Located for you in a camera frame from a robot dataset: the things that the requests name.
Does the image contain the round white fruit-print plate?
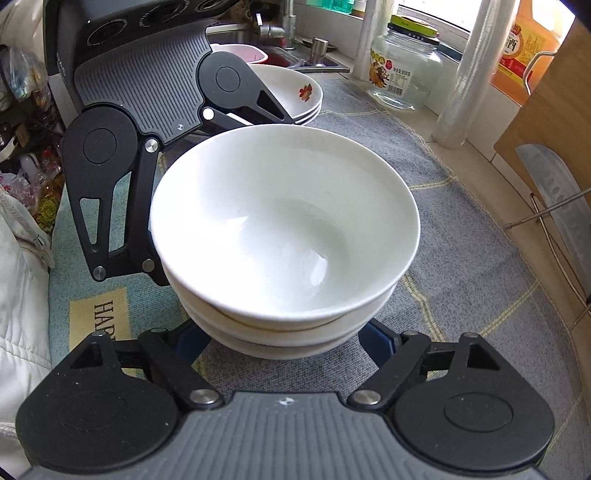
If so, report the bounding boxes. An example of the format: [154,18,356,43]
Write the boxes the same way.
[247,64,324,118]

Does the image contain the white jacket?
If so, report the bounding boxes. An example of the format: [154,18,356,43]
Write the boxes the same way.
[0,189,54,467]

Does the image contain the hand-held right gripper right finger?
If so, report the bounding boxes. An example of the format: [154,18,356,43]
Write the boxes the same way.
[346,318,502,410]

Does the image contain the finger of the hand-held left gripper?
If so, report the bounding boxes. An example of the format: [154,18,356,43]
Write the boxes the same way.
[65,138,171,287]
[201,69,296,139]

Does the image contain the stainless steel sink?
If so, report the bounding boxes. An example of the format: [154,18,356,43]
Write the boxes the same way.
[205,23,352,75]

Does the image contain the metal faucet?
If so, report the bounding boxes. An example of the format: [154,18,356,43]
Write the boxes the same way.
[256,0,298,51]

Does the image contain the wooden cutting board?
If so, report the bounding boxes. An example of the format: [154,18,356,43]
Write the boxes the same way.
[493,18,591,296]

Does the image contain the grey checked towel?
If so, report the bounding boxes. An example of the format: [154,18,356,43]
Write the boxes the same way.
[157,78,578,480]

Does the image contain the glass jar green lid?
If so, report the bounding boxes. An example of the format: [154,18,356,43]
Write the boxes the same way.
[369,14,446,112]

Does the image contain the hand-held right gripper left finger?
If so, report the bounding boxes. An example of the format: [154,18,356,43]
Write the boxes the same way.
[68,322,225,410]

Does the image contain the orange oil bottle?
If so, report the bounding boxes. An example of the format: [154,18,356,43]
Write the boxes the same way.
[490,0,573,108]

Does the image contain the pile of assorted packets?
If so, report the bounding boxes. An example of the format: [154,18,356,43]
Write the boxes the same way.
[0,44,70,232]

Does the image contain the metal soap dispenser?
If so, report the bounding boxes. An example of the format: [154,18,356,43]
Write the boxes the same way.
[302,38,329,68]

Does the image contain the wire knife rack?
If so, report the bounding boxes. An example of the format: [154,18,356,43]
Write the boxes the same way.
[503,191,591,319]

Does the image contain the steel cleaver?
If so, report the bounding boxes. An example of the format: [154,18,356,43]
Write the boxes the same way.
[515,144,591,296]

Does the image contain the plastic wrap roll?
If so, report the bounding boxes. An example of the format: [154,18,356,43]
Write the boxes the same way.
[431,0,520,149]
[353,0,395,84]

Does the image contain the teal towel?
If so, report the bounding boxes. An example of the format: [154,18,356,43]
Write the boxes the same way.
[48,152,195,365]

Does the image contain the white colander basket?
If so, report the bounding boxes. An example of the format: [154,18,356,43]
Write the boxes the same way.
[210,43,269,65]

